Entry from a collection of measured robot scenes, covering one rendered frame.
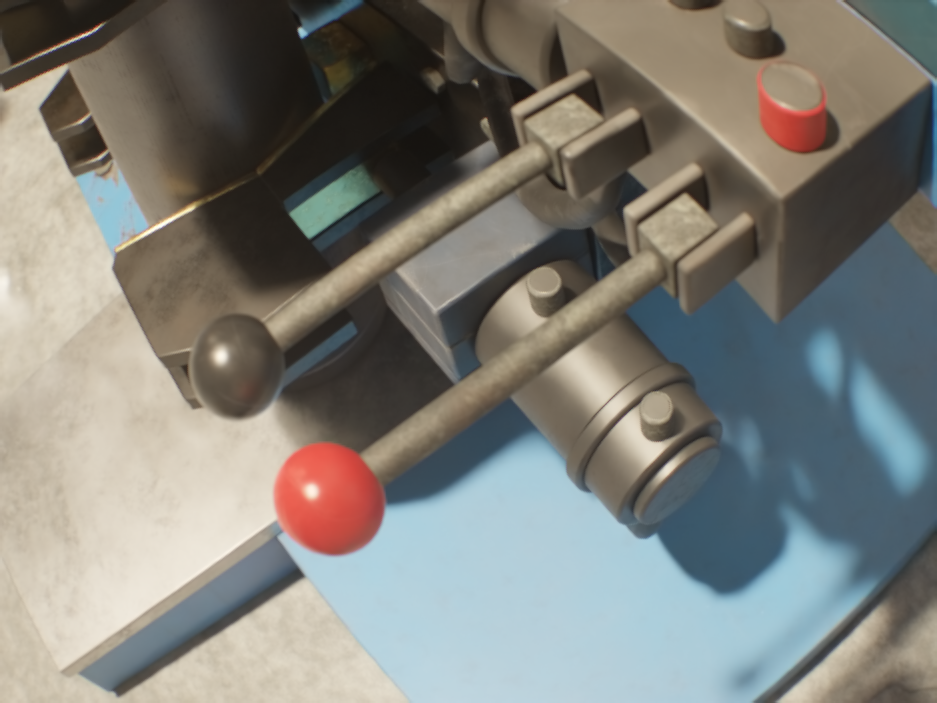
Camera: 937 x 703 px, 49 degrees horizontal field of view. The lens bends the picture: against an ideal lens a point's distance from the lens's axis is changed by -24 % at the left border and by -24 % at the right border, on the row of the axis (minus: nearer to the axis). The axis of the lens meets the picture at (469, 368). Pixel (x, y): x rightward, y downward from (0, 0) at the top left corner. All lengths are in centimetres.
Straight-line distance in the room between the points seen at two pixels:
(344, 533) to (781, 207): 17
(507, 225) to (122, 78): 35
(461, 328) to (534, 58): 48
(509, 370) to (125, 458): 106
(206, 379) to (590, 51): 18
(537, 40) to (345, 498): 20
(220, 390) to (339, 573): 92
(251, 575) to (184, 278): 49
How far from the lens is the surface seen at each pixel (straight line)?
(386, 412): 135
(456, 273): 92
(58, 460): 148
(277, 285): 99
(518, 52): 50
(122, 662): 146
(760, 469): 131
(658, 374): 89
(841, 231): 45
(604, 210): 63
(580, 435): 89
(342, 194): 108
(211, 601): 142
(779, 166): 39
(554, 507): 131
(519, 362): 40
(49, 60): 71
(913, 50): 45
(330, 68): 115
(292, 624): 145
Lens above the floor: 133
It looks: 61 degrees down
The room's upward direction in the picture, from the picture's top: 19 degrees counter-clockwise
